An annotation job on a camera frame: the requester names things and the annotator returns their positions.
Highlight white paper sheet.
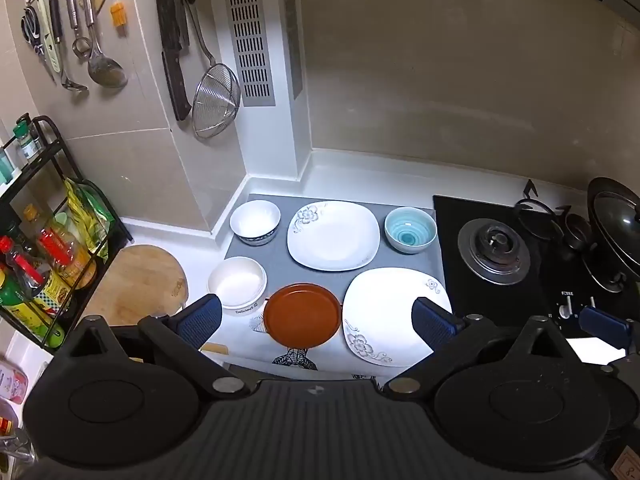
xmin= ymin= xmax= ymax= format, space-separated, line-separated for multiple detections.
xmin=565 ymin=337 xmax=627 ymax=367

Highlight yellow cooking oil bottle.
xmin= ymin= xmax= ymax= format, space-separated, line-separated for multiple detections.
xmin=21 ymin=203 xmax=51 ymax=241

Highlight dark wok with glass lid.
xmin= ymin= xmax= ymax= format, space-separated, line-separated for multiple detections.
xmin=582 ymin=176 xmax=640 ymax=294

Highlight blue spiral bowl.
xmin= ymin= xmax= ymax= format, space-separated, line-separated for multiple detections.
xmin=384 ymin=206 xmax=438 ymax=254

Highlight black glass gas stove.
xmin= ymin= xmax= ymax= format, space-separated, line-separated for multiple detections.
xmin=432 ymin=194 xmax=640 ymax=342

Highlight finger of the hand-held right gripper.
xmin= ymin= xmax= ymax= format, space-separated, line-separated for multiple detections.
xmin=579 ymin=306 xmax=634 ymax=352

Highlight green-capped spice jar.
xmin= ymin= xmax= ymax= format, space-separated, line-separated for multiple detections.
xmin=13 ymin=115 xmax=43 ymax=165

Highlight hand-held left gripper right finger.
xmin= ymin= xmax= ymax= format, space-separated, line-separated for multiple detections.
xmin=384 ymin=296 xmax=572 ymax=402

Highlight narrow metal vent grille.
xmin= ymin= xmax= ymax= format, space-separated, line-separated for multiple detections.
xmin=280 ymin=0 xmax=305 ymax=100

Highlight black-handled ladle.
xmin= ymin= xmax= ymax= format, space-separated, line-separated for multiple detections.
xmin=47 ymin=0 xmax=90 ymax=94

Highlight black wire rack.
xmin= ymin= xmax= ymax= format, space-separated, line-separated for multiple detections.
xmin=0 ymin=115 xmax=134 ymax=352

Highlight round wooden cutting board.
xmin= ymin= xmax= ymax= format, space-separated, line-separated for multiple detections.
xmin=81 ymin=244 xmax=190 ymax=330

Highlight grey mat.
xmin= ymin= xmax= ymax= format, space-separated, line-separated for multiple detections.
xmin=222 ymin=193 xmax=453 ymax=321

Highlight pink packet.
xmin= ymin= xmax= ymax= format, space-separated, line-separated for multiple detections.
xmin=0 ymin=359 xmax=32 ymax=406

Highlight white bowl with dark-patterned rim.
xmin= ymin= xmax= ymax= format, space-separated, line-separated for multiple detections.
xmin=229 ymin=200 xmax=282 ymax=247

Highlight light green peeler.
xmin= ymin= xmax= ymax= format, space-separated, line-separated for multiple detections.
xmin=37 ymin=0 xmax=63 ymax=75

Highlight green bottle with yellow label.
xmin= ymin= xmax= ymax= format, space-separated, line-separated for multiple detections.
xmin=0 ymin=270 xmax=66 ymax=348

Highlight black scissors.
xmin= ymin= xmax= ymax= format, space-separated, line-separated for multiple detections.
xmin=20 ymin=4 xmax=47 ymax=57

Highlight white straight-sided printed bowl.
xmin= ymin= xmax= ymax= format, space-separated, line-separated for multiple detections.
xmin=207 ymin=256 xmax=268 ymax=316

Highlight white square flower plate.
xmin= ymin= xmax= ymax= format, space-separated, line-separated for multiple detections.
xmin=342 ymin=267 xmax=453 ymax=367
xmin=286 ymin=200 xmax=382 ymax=271

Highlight brown round plate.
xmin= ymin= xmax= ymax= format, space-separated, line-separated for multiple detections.
xmin=263 ymin=283 xmax=343 ymax=348

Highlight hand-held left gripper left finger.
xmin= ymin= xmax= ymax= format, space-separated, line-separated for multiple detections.
xmin=62 ymin=294 xmax=253 ymax=402

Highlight red-capped dark sauce bottle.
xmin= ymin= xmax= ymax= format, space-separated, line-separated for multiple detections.
xmin=0 ymin=236 xmax=47 ymax=306

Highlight red-capped orange sauce bottle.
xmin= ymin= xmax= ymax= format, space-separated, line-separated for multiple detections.
xmin=36 ymin=225 xmax=98 ymax=291

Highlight black handled knives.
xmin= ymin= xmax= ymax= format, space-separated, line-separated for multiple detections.
xmin=152 ymin=0 xmax=194 ymax=122

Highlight black pan support grate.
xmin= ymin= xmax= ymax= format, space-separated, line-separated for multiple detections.
xmin=514 ymin=179 xmax=575 ymax=242

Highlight yellow-green snack packet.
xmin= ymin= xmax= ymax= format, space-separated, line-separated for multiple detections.
xmin=64 ymin=177 xmax=116 ymax=261

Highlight wire mesh strainer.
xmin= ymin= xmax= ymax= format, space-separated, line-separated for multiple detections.
xmin=184 ymin=2 xmax=242 ymax=140

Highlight round metal stove burner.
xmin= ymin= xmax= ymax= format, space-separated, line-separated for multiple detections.
xmin=457 ymin=217 xmax=532 ymax=286

